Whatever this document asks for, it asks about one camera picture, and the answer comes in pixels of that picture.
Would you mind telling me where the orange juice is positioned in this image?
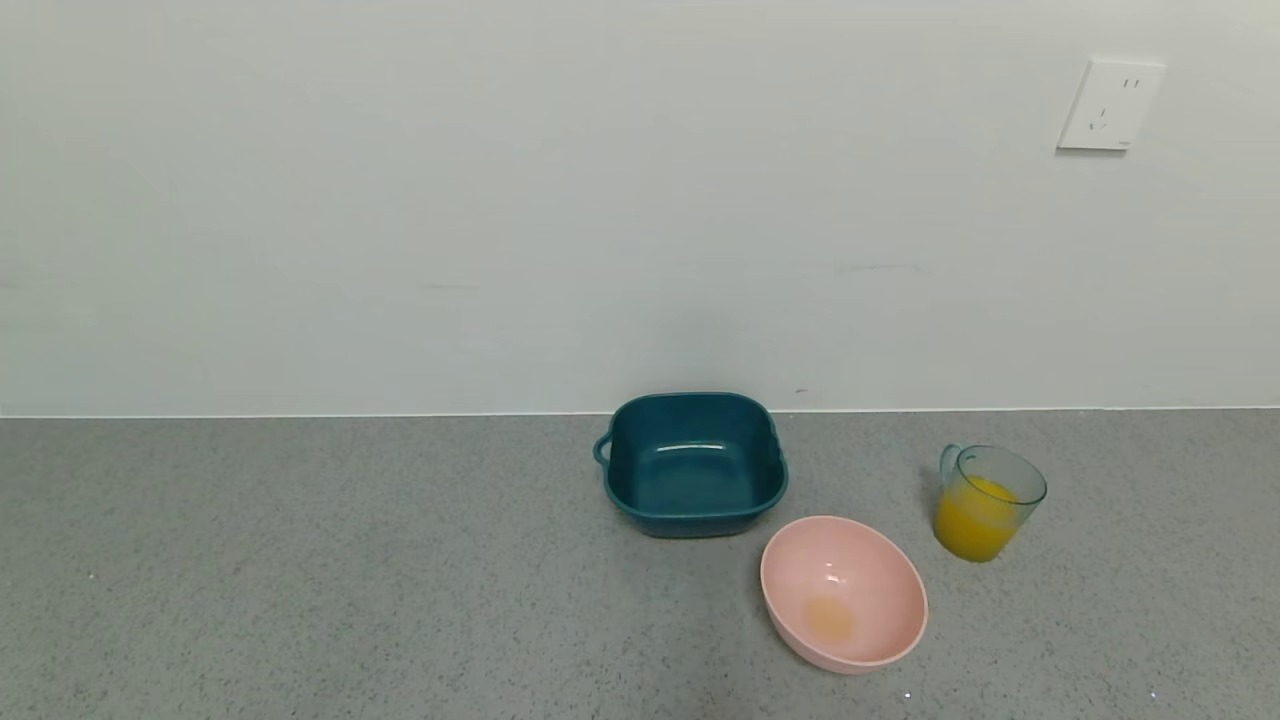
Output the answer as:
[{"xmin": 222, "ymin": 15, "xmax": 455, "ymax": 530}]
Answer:
[{"xmin": 934, "ymin": 476, "xmax": 1021, "ymax": 563}]

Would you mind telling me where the translucent blue ribbed cup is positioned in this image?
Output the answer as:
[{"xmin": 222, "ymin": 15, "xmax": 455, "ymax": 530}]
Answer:
[{"xmin": 933, "ymin": 443, "xmax": 1048, "ymax": 564}]

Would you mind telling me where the pink plastic bowl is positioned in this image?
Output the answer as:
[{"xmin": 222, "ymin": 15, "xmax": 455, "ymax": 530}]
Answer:
[{"xmin": 760, "ymin": 515, "xmax": 929, "ymax": 676}]

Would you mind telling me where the teal square plastic basin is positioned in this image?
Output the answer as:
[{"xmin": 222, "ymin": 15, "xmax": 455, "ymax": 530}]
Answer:
[{"xmin": 592, "ymin": 391, "xmax": 790, "ymax": 539}]

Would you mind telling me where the white wall socket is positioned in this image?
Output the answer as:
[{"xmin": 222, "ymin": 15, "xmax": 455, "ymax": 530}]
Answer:
[{"xmin": 1057, "ymin": 58, "xmax": 1167, "ymax": 153}]

